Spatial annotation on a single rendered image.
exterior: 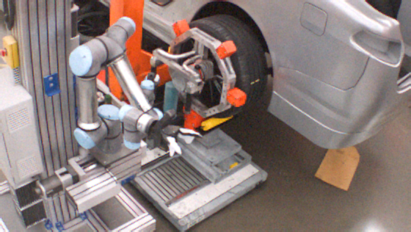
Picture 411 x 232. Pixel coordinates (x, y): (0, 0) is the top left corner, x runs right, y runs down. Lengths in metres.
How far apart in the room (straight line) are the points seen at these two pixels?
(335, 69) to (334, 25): 0.24
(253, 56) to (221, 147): 0.84
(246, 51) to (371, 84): 0.81
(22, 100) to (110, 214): 1.11
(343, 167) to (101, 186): 2.18
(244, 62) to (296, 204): 1.19
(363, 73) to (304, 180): 1.42
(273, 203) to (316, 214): 0.34
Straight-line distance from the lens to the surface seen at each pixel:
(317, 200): 3.45
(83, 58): 1.88
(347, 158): 3.90
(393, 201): 3.73
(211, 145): 3.31
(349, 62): 2.37
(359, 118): 2.54
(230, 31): 2.77
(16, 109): 2.03
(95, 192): 2.26
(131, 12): 2.85
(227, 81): 2.68
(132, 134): 1.92
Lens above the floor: 2.39
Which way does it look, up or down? 37 degrees down
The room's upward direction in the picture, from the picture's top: 8 degrees clockwise
